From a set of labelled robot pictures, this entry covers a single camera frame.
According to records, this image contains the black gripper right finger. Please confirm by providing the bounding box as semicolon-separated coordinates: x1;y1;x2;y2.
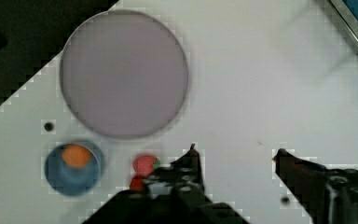
273;148;358;224

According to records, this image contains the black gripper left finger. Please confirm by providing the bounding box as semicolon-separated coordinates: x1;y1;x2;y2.
144;144;205;198

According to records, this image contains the pink toy strawberry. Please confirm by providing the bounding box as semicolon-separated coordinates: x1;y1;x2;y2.
132;155;159;176

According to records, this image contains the red toy strawberry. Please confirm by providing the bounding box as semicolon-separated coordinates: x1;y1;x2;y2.
130;175;144;190

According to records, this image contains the blue bowl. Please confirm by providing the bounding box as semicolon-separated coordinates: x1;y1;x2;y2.
44;140;104;197

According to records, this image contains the orange ball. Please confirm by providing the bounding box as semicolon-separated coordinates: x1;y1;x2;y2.
62;144;92;169

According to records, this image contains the grey round plate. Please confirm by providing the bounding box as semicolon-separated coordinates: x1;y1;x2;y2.
60;9;190;139

